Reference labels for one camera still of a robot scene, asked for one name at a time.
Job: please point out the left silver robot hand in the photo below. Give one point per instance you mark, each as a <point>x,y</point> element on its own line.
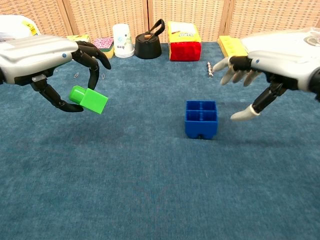
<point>37,55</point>

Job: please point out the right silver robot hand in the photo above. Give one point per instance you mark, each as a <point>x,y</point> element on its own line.
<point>280,62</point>

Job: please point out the green toy block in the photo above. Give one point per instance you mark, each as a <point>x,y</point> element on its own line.
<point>95,101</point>

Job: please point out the blue toy block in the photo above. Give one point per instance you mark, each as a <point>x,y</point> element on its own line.
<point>201,125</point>

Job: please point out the clear plastic bag with paper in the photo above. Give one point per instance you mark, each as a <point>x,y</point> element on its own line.
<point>312,41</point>

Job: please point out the metal paper clip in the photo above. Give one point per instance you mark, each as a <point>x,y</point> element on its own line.
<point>103,76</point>
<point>76,75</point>

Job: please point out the chocolate cookie box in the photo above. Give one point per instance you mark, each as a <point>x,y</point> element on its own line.
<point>80,38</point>

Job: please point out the yellow tray with holes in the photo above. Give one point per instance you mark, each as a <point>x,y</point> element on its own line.
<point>232,45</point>

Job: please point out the pink yellow green sponge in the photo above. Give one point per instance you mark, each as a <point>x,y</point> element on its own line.
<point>106,45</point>

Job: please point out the small metal bolt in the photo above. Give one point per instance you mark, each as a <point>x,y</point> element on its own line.
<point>210,70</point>

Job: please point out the woven rattan folding screen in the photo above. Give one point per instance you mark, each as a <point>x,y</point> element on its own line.
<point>100,15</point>

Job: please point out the white paper cup stack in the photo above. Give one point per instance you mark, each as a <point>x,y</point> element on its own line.
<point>122,42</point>

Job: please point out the yellow red snack bag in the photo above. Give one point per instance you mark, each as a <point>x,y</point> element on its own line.
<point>184,45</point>

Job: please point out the black kettle lid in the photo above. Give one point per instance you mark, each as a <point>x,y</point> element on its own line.
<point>148,47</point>

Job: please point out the blue felt tablecloth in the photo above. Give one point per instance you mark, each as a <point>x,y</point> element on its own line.
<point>150,175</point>

